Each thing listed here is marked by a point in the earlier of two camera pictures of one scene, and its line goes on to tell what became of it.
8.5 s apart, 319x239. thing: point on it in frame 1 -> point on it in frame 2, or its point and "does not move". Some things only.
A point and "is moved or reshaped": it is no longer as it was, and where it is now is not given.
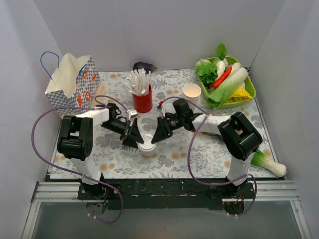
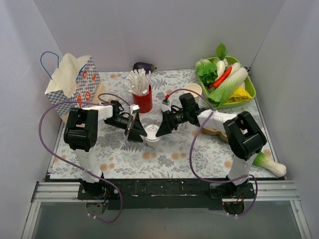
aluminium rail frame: (275, 191) does not move
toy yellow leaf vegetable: (239, 94) does not move
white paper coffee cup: (148, 154) -> (153, 144)
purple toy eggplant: (147, 66) does not move
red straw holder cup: (143, 103) does not move
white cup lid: (147, 146) is moved or reshaped
